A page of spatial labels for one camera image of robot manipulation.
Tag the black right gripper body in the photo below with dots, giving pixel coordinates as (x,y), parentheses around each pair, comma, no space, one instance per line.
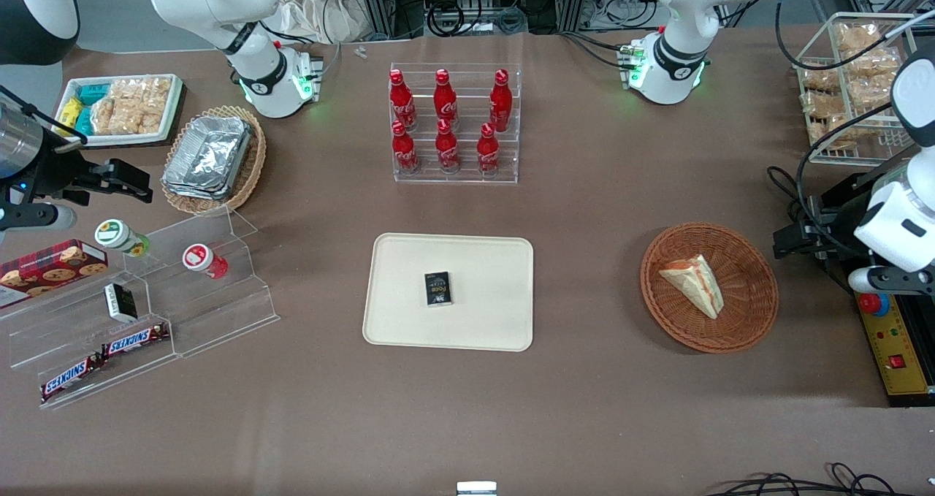
(60,174)

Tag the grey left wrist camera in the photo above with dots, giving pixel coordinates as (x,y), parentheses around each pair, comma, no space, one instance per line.
(887,280)

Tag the snickers chocolate bar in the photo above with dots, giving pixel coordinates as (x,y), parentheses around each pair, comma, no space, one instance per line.
(135,340)
(71,378)

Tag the clear rice cracker pack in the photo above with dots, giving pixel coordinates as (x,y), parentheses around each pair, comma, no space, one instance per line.
(139,120)
(104,116)
(142,90)

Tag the oval tan wicker basket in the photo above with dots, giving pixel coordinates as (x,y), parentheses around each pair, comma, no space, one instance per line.
(248,174)

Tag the small black white box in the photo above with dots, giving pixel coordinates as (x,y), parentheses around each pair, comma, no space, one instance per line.
(119,302)

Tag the beige plastic tray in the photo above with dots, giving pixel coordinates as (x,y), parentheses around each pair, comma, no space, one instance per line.
(482,321)

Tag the triangle sandwich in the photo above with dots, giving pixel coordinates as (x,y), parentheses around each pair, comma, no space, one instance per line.
(694,280)

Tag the clear fried snack pack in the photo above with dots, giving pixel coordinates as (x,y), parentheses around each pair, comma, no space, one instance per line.
(858,37)
(875,63)
(822,79)
(869,93)
(824,106)
(829,132)

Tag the yellow snack packet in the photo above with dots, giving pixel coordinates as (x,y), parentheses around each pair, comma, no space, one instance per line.
(69,112)

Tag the teal snack packet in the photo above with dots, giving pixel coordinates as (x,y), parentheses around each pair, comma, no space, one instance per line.
(83,121)
(93,93)

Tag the stacked aluminium foil trays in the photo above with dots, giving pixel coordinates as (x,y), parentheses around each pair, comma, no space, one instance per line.
(208,156)

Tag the beige cloth bag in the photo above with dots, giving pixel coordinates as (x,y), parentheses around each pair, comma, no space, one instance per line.
(321,6)

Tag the small black card box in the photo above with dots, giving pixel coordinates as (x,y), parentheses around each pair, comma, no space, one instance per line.
(438,289)

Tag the red cookie box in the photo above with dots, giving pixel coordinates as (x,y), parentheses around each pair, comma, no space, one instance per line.
(51,268)

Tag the clear acrylic bottle rack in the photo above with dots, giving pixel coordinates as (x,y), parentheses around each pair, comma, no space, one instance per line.
(467,178)

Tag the black countertop appliance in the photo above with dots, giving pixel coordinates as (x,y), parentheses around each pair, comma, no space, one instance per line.
(847,193)

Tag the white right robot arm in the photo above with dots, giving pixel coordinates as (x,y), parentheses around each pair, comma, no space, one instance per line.
(259,79)

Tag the red cola bottle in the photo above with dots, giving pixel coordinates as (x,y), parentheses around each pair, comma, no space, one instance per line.
(402,101)
(404,153)
(501,105)
(447,151)
(445,100)
(488,154)

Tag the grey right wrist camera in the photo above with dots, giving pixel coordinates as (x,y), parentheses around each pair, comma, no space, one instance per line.
(36,217)

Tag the white rectangular snack tray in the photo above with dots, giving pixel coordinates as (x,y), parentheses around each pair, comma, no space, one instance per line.
(174,116)

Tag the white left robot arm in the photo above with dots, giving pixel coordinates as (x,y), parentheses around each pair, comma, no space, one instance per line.
(672,65)

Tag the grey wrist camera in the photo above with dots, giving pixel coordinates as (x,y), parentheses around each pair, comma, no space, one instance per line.
(36,217)
(887,280)

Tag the green bottle sunflower lid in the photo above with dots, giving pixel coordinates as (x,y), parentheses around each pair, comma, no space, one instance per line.
(117,236)

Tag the yellow emergency stop control box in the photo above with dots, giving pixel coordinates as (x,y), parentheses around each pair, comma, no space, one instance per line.
(895,357)

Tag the clear acrylic stepped shelf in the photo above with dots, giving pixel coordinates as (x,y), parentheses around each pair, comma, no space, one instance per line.
(212,313)

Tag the round brown wicker basket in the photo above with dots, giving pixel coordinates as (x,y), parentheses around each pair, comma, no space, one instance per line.
(745,313)

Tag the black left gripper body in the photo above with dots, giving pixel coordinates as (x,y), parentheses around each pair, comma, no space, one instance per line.
(835,220)

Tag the red bottle white lid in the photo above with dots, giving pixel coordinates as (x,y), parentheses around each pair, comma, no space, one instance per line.
(201,259)

